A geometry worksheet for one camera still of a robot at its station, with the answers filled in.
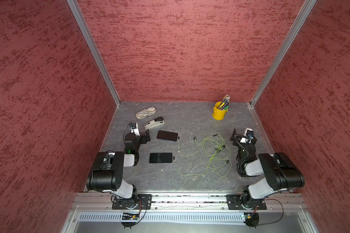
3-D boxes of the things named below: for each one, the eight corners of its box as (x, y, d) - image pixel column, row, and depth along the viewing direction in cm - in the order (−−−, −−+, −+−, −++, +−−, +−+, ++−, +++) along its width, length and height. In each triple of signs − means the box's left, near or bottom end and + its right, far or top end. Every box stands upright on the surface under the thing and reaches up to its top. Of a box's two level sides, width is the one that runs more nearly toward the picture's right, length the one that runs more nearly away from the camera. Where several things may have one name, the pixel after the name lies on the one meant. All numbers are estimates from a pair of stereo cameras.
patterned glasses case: (138, 121, 111) (137, 118, 108) (135, 116, 114) (134, 113, 111) (157, 112, 117) (156, 109, 114) (153, 108, 120) (153, 105, 117)
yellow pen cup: (217, 122, 109) (220, 114, 102) (208, 112, 116) (210, 104, 109) (226, 118, 112) (229, 110, 105) (217, 108, 119) (219, 100, 111)
